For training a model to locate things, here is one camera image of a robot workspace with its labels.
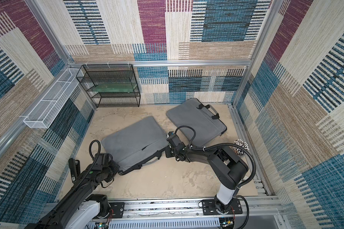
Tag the black wire mesh shelf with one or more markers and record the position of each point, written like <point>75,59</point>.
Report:
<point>89,76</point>

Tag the grey zippered laptop sleeve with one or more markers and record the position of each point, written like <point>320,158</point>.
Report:
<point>136,145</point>

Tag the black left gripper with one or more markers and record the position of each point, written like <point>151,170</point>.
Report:
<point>116,168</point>

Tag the black tool at left wall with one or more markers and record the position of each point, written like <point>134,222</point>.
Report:
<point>74,166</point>

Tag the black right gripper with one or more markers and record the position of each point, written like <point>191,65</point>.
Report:
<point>172,147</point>

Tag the green board on shelf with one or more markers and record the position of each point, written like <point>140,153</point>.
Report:
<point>114,88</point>

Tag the cup of coloured pencils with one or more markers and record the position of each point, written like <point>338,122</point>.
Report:
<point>243,147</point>

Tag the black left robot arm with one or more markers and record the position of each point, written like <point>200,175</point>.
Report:
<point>80,205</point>

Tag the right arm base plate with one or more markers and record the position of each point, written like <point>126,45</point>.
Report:
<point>215,207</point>

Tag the grey laptop bag with handles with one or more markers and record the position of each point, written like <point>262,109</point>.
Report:
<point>204,119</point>

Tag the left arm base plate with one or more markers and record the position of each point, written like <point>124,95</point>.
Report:
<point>115,210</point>

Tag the white wire mesh basket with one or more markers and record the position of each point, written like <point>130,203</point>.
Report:
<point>50,105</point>

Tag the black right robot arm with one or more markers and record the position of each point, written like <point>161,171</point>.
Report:
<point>232,163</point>

